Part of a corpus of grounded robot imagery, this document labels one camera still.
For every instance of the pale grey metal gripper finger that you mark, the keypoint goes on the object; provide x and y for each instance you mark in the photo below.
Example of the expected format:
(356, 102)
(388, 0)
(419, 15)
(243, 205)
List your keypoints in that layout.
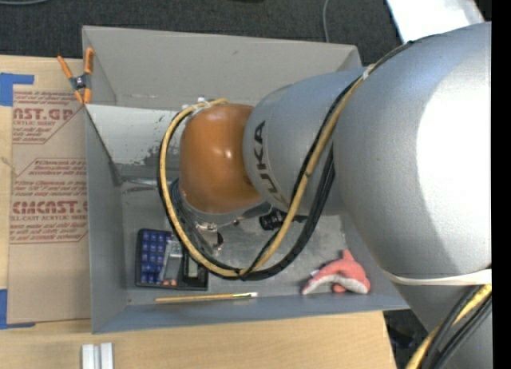
(171, 260)

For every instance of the black calculator with blue keys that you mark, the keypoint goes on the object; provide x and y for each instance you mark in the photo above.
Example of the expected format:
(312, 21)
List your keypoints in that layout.
(148, 255)

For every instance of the yellow pencil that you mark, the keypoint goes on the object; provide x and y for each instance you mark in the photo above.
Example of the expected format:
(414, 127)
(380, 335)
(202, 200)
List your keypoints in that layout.
(203, 297)

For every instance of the pink and white plush toy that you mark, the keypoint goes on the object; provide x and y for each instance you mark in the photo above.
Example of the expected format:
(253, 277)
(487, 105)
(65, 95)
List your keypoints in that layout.
(347, 275)

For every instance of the brown cardboard board with red print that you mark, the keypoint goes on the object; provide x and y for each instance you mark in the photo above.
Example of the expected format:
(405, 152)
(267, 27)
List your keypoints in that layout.
(48, 183)

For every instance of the grey metal bin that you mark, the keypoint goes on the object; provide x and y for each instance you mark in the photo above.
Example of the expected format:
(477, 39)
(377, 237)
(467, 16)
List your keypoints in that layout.
(199, 64)

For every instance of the black cylinder on white bracket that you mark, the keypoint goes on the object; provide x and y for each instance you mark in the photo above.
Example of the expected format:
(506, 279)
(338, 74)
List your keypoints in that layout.
(271, 220)

